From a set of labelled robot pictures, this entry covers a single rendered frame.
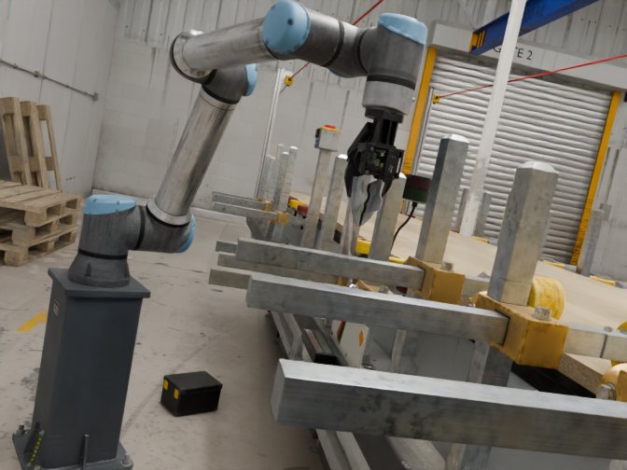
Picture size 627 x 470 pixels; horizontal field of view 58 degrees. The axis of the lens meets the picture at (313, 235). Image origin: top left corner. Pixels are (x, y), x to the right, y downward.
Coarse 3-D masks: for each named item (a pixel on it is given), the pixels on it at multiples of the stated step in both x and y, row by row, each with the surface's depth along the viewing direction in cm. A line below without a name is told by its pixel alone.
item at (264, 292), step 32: (256, 288) 57; (288, 288) 58; (320, 288) 59; (352, 320) 59; (384, 320) 60; (416, 320) 61; (448, 320) 61; (480, 320) 62; (576, 352) 65; (608, 352) 65
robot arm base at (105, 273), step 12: (84, 252) 174; (72, 264) 176; (84, 264) 173; (96, 264) 173; (108, 264) 175; (120, 264) 178; (72, 276) 174; (84, 276) 173; (96, 276) 173; (108, 276) 174; (120, 276) 177
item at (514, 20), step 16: (512, 0) 279; (512, 16) 277; (512, 32) 277; (512, 48) 278; (496, 80) 281; (496, 96) 281; (496, 112) 282; (480, 144) 287; (480, 160) 284; (480, 176) 285; (480, 192) 287; (464, 224) 289
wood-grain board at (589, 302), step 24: (408, 216) 361; (408, 240) 200; (456, 240) 245; (456, 264) 156; (480, 264) 168; (576, 288) 155; (600, 288) 167; (576, 312) 114; (600, 312) 120; (624, 312) 127; (576, 360) 75; (600, 360) 78
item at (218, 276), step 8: (216, 272) 106; (224, 272) 107; (232, 272) 107; (240, 272) 108; (248, 272) 109; (256, 272) 111; (208, 280) 108; (216, 280) 107; (224, 280) 107; (232, 280) 107; (240, 280) 107; (248, 280) 108; (240, 288) 108; (352, 288) 114; (400, 296) 116
